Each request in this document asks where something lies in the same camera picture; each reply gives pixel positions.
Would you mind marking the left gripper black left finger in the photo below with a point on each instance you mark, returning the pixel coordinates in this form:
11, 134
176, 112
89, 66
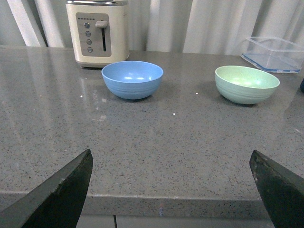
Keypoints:
57, 202

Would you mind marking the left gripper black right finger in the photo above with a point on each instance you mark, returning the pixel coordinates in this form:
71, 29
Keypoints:
281, 191

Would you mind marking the green bowl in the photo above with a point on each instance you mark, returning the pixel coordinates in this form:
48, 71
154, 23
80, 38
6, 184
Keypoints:
245, 85

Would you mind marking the blue bowl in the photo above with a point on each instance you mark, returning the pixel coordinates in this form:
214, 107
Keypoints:
132, 79

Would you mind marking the blue cooking pot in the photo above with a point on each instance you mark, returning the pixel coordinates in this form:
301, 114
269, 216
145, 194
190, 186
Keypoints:
302, 86

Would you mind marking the clear plastic food container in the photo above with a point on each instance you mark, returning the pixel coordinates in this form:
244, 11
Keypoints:
272, 54

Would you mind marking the cream toaster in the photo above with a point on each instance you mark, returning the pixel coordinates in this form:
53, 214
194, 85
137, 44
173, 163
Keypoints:
99, 31

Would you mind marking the white curtain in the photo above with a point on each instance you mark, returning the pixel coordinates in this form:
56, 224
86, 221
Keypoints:
187, 26

